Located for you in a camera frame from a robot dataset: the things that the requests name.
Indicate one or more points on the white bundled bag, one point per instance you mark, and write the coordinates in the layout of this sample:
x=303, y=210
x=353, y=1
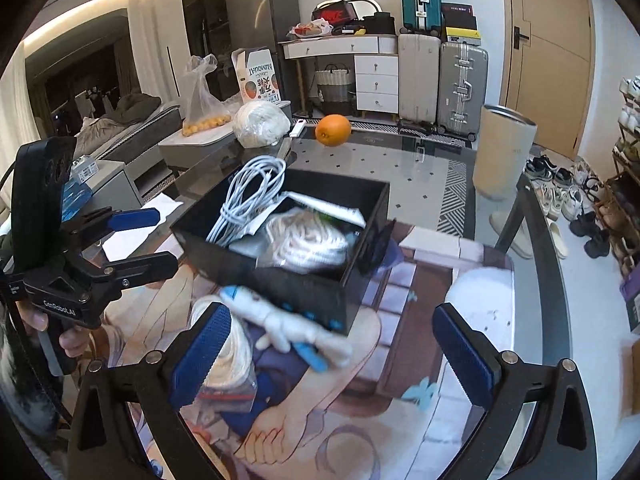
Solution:
x=262, y=122

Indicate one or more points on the green and white packet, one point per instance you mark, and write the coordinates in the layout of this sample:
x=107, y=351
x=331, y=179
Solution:
x=330, y=208

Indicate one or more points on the pile of assorted shoes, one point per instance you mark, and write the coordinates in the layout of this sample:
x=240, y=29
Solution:
x=560, y=195

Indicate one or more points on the white paper sheet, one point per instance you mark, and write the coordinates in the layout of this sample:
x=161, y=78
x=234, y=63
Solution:
x=145, y=230

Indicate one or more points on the stack of black boxes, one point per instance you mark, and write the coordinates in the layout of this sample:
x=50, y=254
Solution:
x=460, y=22

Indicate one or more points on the wooden shoe rack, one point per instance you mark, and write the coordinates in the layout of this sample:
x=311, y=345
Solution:
x=625, y=195

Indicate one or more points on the white suitcase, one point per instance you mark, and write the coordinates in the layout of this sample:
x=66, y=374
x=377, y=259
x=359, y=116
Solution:
x=419, y=77

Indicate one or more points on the grey drawer cabinet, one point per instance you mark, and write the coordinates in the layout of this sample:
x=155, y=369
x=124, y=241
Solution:
x=112, y=182

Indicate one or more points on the beige door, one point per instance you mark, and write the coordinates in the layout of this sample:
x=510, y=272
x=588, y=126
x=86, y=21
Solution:
x=550, y=60

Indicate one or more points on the plastic bag with food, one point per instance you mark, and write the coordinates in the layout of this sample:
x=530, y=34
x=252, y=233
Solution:
x=310, y=29

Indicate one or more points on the dark glass cabinet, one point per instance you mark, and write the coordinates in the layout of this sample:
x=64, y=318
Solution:
x=200, y=35

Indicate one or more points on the printed desk mat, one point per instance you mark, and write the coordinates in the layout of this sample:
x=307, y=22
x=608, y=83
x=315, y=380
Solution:
x=400, y=360

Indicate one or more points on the beige cylindrical air purifier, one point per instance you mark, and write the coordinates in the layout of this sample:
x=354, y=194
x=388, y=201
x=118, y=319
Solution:
x=502, y=150

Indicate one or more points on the grey side table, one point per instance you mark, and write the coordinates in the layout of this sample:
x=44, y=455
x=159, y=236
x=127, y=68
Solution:
x=210, y=145

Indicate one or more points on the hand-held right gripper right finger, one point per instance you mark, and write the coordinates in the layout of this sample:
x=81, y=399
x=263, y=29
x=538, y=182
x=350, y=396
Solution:
x=465, y=355

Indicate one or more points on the plastic bag of kumquats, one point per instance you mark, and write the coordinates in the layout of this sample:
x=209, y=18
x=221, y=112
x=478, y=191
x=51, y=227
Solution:
x=202, y=105

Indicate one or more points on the black bag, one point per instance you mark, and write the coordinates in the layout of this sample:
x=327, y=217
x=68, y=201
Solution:
x=377, y=22

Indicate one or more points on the person's left hand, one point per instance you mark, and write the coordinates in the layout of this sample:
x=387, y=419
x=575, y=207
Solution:
x=75, y=342

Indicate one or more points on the silver suitcase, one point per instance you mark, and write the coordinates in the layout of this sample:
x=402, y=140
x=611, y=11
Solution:
x=462, y=85

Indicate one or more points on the wicker basket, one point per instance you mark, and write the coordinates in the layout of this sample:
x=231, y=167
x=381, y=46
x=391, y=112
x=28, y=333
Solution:
x=332, y=82

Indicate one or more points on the orange fruit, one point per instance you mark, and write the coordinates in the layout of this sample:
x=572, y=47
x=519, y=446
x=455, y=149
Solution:
x=332, y=130

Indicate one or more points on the purple bag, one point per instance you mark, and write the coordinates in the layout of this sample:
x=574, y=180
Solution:
x=629, y=292

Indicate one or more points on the white dresser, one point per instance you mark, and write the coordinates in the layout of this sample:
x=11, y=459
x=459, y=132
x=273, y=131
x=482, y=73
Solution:
x=375, y=67

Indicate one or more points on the open cardboard box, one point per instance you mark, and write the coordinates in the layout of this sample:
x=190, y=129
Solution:
x=631, y=380

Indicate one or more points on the printed kumquat carton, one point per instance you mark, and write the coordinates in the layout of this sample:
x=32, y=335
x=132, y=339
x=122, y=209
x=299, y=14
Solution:
x=257, y=80

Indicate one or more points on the red-marked plastic zip bag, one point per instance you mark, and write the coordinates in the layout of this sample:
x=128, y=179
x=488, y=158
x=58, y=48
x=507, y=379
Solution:
x=232, y=365

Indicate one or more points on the grey refrigerator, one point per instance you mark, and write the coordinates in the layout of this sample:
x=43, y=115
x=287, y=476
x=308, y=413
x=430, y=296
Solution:
x=260, y=15

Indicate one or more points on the black cardboard box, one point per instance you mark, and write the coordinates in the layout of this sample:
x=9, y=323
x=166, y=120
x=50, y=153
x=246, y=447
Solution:
x=300, y=295

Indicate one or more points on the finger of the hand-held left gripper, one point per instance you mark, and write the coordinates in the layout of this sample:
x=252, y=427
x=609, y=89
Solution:
x=145, y=265
x=135, y=219

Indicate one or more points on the bed with grey bedding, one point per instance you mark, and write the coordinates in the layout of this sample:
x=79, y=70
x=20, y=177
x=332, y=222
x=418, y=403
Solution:
x=130, y=115

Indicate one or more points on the white foil packet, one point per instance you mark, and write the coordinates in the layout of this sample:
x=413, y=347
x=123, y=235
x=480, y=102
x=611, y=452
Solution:
x=247, y=246

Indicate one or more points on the white and blue plush toy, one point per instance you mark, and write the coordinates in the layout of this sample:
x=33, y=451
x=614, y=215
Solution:
x=280, y=320

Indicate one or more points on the red and black shoe box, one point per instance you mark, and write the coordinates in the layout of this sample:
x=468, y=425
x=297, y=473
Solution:
x=332, y=12

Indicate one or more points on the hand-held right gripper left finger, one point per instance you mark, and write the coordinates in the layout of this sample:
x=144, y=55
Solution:
x=205, y=355

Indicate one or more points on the white handheld device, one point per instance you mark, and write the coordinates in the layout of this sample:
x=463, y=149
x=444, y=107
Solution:
x=297, y=127

